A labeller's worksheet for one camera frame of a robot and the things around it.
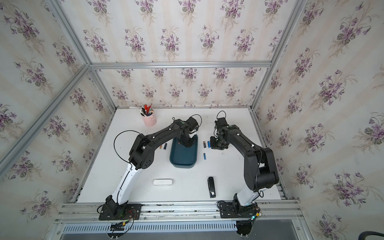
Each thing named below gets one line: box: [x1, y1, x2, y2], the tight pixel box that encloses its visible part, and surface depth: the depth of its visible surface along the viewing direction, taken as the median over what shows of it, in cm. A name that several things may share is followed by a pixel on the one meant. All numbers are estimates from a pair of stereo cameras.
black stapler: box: [207, 176, 216, 198], surface depth 80 cm
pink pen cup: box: [140, 112, 157, 127], surface depth 105 cm
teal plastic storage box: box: [170, 134, 199, 169], surface depth 94 cm
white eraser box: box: [153, 179, 173, 187], surface depth 82 cm
